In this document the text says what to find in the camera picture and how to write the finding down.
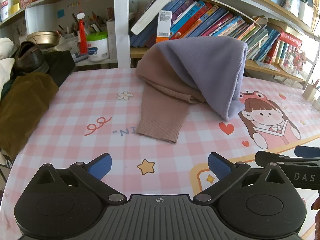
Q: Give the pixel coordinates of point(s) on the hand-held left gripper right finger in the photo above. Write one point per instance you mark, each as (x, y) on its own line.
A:
(220, 166)

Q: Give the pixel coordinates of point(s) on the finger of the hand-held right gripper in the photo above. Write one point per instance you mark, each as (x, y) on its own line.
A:
(308, 150)
(275, 158)

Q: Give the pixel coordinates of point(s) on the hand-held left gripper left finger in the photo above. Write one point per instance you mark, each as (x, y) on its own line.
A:
(100, 166)

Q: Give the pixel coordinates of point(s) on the brown and purple sweater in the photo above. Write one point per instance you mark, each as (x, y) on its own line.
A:
(160, 100)

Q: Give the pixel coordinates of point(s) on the person's right hand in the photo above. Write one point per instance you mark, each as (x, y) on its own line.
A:
(317, 215)

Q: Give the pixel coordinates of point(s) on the beige pen holder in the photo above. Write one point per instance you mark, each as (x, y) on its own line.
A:
(310, 92)

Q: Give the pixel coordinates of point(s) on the wooden shelf board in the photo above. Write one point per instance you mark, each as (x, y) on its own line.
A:
(265, 68)

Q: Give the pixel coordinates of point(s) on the black cloth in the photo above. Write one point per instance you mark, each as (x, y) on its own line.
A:
(61, 66)

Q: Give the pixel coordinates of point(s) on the white jar with green lid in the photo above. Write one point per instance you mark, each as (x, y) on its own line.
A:
(98, 47)

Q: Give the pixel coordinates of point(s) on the white box of pens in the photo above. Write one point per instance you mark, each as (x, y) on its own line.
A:
(68, 42)

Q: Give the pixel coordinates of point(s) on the brown leather shoe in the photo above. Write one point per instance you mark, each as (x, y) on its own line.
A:
(27, 57)

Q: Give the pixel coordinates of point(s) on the red bottle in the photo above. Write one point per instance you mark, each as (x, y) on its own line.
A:
(82, 35)

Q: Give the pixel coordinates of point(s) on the round gold metal tin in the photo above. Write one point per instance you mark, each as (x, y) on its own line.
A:
(42, 38)

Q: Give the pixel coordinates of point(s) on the white puffy jacket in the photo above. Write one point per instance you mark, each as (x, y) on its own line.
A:
(5, 55)

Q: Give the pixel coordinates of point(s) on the row of colourful books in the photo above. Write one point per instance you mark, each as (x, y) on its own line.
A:
(212, 17)

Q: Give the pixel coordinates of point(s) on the orange and white barcode box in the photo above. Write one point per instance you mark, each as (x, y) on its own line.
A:
(163, 27)

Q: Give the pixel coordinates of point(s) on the thick white book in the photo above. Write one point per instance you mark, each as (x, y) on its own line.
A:
(150, 12)

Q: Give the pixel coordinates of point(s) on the white bottle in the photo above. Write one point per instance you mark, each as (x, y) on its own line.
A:
(6, 7)

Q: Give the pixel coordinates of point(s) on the white shelf frame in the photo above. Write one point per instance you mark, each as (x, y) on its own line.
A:
(122, 30)

